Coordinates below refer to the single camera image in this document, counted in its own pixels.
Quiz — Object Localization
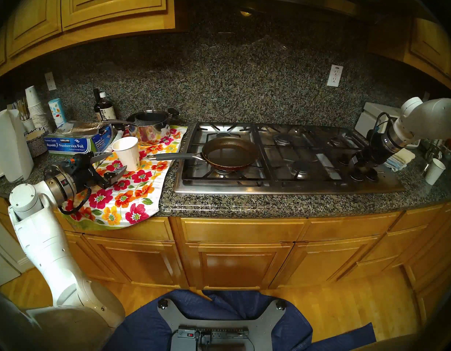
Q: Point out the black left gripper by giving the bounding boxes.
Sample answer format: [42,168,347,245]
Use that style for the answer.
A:
[61,152,127,189]

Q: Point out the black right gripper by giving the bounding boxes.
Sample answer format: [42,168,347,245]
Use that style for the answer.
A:
[351,131,394,176]

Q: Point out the white paper cup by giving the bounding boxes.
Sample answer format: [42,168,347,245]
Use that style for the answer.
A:
[111,136,140,171]
[425,158,446,185]

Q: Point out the stainless steel pot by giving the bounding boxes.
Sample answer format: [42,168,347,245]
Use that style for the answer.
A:
[103,109,180,146]

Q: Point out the leaf patterned blue cup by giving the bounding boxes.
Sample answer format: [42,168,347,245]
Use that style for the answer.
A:
[48,98,67,127]

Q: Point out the black gas stove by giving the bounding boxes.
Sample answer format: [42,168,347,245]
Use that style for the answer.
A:
[173,122,406,195]

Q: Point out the white utensil holder cup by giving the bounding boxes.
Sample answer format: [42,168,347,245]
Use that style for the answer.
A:
[14,98,37,132]

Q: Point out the small black burner grate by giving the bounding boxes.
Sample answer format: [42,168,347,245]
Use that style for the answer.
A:
[317,127,370,154]

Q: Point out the floral kitchen towel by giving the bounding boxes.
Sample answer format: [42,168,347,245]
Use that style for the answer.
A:
[61,124,189,230]

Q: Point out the folded dishcloth stack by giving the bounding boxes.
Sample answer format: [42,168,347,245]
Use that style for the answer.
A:
[384,148,416,172]

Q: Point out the blue foil sheets box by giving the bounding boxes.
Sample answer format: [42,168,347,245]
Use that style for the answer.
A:
[44,121,114,155]

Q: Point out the white toaster oven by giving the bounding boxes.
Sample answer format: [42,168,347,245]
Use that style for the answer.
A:
[354,102,421,150]

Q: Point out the dark bottle white cap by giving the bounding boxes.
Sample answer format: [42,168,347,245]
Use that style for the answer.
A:
[100,92,117,121]

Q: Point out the dark patterned basket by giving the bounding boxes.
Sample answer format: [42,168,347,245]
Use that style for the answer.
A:
[24,129,49,158]

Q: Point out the large black burner grate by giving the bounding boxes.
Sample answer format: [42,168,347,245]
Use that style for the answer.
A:
[253,124,332,182]
[182,123,265,182]

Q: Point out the stack of paper cups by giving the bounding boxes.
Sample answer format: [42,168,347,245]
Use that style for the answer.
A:
[24,85,50,131]

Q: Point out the white paper towel roll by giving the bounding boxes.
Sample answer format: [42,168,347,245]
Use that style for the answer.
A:
[0,109,34,183]

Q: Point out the dark nonstick frying pan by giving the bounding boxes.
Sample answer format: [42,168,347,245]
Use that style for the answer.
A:
[147,136,260,171]

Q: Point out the wooden base cabinets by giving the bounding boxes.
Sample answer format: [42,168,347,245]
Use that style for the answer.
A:
[0,193,451,318]

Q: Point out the blue blanket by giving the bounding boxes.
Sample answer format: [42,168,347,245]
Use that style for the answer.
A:
[103,289,377,351]

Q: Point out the grey power strip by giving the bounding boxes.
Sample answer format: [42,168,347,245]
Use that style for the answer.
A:
[177,327,250,340]

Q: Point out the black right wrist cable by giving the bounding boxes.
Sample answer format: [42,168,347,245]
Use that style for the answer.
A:
[373,112,393,136]

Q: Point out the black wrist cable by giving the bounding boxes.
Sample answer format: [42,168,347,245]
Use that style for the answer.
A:
[61,188,92,215]
[373,112,393,136]

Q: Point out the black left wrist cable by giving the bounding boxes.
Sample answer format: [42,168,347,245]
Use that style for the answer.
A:
[61,188,92,215]

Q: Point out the white wall power outlet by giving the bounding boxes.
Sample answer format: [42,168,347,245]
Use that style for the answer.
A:
[327,64,344,87]

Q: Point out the wooden wall cabinet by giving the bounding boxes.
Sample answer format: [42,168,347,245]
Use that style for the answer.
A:
[0,0,176,84]
[368,16,451,86]

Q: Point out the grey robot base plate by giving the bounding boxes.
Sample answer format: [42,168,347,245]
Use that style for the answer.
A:
[157,298,287,351]

